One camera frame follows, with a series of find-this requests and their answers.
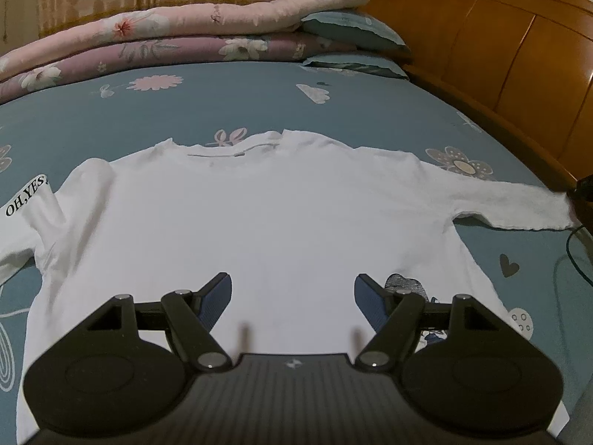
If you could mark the bed with teal floral sheet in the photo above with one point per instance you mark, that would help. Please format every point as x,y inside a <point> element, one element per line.
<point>231,102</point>

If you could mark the wooden headboard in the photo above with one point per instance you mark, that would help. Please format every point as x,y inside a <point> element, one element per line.
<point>486,41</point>

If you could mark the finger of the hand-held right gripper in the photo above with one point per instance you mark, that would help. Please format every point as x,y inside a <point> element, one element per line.
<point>584,190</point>

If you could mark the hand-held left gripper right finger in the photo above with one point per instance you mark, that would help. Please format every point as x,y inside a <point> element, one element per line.
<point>370,299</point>

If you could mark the teal pillow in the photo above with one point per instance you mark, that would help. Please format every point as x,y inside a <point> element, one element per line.
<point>361,66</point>
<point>356,30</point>

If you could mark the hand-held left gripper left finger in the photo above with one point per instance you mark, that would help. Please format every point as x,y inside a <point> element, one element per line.
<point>217,299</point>

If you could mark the white long-sleeved shirt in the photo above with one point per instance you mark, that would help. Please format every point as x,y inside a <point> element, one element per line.
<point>278,218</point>

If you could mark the pink floral quilt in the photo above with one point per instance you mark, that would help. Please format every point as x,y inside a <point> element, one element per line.
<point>208,14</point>

